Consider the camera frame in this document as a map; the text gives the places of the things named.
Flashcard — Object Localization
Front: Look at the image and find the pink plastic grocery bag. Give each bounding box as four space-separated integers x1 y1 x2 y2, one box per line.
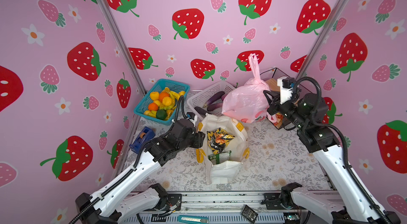
222 53 277 123

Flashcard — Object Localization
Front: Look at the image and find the black yellow snack bag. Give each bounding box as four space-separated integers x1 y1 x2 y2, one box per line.
207 128 235 154

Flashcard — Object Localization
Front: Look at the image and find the green Fox's candy bag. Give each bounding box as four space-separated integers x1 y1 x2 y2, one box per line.
208 151 231 165

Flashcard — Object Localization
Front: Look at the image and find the white canvas tote bag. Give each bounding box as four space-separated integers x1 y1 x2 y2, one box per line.
196 114 250 185

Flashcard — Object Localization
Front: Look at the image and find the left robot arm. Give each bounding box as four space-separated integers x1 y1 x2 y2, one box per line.
71 118 206 224

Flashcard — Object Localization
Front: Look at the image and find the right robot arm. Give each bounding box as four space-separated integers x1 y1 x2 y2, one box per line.
264 77 401 224

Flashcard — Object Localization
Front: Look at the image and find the red chips bag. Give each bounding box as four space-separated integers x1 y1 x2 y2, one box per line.
272 113 290 129

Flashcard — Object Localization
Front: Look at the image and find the green lime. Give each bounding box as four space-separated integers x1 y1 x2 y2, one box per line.
156 109 167 121

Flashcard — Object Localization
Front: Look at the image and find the blue tape dispenser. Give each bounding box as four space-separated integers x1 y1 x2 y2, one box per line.
129 126 155 154

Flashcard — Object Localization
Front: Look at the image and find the white plastic basket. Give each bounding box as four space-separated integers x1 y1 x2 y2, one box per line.
187 81 236 120

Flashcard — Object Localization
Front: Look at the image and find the yellow banana bunch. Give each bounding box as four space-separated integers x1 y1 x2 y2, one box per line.
163 87 186 110

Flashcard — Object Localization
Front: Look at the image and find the small tangerine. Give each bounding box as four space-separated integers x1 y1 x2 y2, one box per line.
148 103 159 112

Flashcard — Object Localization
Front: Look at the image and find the orange fruit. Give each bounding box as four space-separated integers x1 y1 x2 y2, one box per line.
159 91 170 102

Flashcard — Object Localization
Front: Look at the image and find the teal plastic basket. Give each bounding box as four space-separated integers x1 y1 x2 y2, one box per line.
134 79 190 125

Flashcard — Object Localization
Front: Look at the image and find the long purple eggplant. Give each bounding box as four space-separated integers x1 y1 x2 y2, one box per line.
205 91 225 106

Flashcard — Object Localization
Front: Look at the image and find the black electronic module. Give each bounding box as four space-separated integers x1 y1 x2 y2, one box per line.
241 205 258 224

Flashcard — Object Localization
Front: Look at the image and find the black wire mesh shelf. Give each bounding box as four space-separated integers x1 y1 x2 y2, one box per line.
260 68 311 130

